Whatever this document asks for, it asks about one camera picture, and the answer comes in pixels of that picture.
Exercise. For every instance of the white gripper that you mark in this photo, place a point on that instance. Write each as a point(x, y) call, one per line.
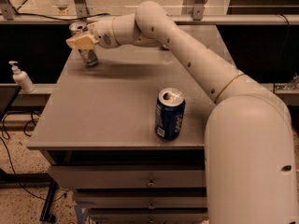
point(104, 34)

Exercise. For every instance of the redbull can silver blue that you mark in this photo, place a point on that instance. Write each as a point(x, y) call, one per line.
point(88, 56)

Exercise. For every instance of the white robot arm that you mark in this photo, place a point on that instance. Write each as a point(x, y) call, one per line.
point(249, 149)

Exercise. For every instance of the blue pepsi can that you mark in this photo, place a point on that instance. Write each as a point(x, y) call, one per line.
point(169, 113)

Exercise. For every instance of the white pump dispenser bottle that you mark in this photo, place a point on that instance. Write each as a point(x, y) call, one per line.
point(21, 78)

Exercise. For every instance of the grey drawer cabinet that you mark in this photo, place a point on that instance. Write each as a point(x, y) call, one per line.
point(105, 115)

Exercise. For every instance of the top grey drawer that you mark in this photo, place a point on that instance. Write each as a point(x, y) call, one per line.
point(128, 176)

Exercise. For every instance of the grey drawer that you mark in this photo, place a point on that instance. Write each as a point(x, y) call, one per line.
point(128, 176)
point(146, 216)
point(148, 199)

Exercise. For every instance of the black desk leg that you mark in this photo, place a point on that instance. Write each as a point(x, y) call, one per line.
point(8, 94)

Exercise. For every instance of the middle grey drawer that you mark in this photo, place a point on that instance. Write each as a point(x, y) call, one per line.
point(148, 199)

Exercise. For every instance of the bottom grey drawer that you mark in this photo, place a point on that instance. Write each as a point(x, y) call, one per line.
point(146, 216)

